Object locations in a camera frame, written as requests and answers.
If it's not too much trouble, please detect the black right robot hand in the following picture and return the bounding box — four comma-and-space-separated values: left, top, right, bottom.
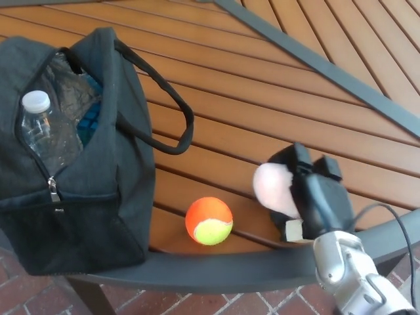
262, 142, 356, 243

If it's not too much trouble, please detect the white round soft toy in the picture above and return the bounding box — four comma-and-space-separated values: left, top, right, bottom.
252, 163, 301, 219

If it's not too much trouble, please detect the orange and yellow tennis ball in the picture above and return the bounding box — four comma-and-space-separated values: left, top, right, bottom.
185, 196, 234, 246

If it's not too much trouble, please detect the blue rubik cube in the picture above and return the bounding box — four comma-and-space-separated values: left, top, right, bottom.
77, 77, 104, 147

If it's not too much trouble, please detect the clear plastic water bottle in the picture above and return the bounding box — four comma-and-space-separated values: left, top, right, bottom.
18, 91, 83, 177

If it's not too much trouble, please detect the dark grey insulated lunch bag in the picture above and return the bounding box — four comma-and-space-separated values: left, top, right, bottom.
0, 28, 194, 276

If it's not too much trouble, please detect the dark metal table leg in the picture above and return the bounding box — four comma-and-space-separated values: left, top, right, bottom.
67, 278, 115, 315

